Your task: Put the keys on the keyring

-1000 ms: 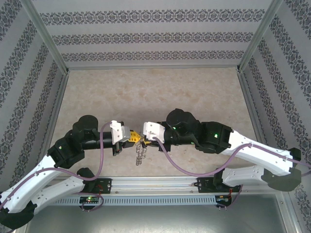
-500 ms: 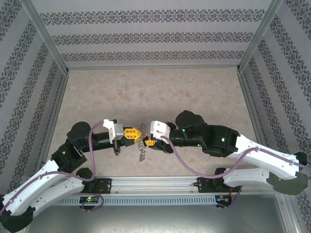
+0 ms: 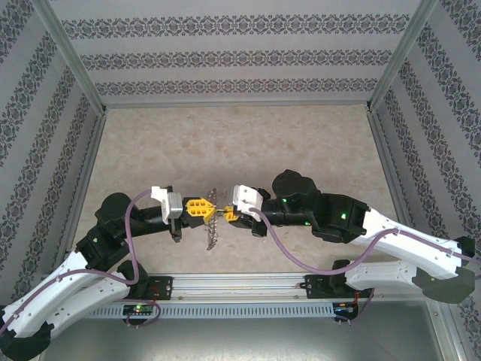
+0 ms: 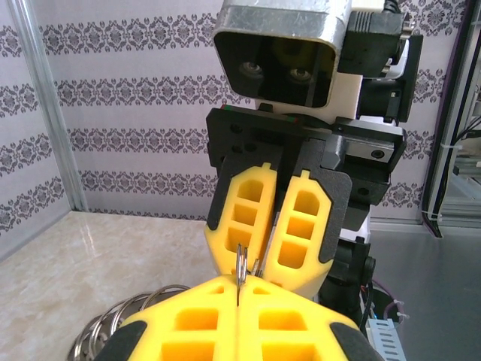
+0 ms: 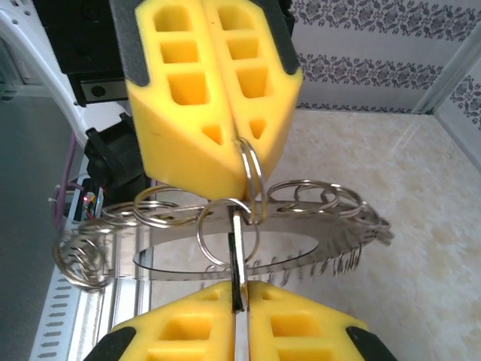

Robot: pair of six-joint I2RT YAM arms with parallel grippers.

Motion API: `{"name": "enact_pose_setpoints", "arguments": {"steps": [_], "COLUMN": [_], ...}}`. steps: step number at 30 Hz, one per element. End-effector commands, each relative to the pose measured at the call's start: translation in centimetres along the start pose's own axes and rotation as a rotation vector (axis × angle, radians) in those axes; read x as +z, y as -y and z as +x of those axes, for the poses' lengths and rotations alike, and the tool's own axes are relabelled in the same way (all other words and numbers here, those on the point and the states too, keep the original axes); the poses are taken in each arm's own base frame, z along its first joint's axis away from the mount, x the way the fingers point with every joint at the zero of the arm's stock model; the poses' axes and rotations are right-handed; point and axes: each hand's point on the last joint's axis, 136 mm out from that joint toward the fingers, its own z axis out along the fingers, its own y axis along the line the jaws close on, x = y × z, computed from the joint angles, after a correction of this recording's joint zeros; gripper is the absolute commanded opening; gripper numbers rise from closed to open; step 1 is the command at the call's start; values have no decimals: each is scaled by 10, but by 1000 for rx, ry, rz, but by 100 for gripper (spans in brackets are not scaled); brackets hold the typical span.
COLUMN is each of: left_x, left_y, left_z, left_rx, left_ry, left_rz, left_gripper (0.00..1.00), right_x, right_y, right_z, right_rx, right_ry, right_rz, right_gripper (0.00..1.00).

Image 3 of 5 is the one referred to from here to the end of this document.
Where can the aluminium table back rail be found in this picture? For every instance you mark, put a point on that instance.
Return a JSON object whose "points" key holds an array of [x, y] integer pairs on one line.
{"points": [[236, 105]]}

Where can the metal disc keyring with hooks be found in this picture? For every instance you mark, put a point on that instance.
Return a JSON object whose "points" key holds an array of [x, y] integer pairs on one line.
{"points": [[212, 233]]}

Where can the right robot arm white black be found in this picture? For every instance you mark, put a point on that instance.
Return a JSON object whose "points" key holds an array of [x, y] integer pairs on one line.
{"points": [[413, 244]]}

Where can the left circuit board green light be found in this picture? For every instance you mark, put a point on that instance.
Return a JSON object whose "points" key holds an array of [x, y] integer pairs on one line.
{"points": [[137, 309]]}

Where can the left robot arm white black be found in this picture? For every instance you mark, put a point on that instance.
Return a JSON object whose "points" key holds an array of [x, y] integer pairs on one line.
{"points": [[75, 286]]}

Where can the right circuit board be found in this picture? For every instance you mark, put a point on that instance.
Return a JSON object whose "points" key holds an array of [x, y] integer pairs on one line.
{"points": [[345, 307]]}

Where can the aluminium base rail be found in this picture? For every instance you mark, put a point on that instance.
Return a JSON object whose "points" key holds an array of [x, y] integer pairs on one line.
{"points": [[240, 287]]}

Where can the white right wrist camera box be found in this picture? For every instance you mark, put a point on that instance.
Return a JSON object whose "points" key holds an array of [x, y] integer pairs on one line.
{"points": [[246, 197]]}

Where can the aluminium table side rail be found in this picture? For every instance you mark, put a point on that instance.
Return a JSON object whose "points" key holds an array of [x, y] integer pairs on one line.
{"points": [[389, 169], [88, 161]]}

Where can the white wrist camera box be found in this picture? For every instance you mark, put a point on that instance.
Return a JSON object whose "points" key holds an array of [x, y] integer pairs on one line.
{"points": [[161, 195], [246, 197]]}

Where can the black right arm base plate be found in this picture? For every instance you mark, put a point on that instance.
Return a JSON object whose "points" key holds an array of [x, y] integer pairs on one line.
{"points": [[317, 287]]}

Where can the aluminium frame post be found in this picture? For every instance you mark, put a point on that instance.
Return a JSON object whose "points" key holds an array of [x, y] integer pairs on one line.
{"points": [[400, 56], [71, 56]]}

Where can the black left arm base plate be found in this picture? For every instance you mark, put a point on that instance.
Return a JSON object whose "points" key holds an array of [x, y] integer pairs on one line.
{"points": [[165, 287]]}

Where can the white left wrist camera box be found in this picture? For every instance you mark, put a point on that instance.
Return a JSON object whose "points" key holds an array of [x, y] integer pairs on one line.
{"points": [[161, 195]]}

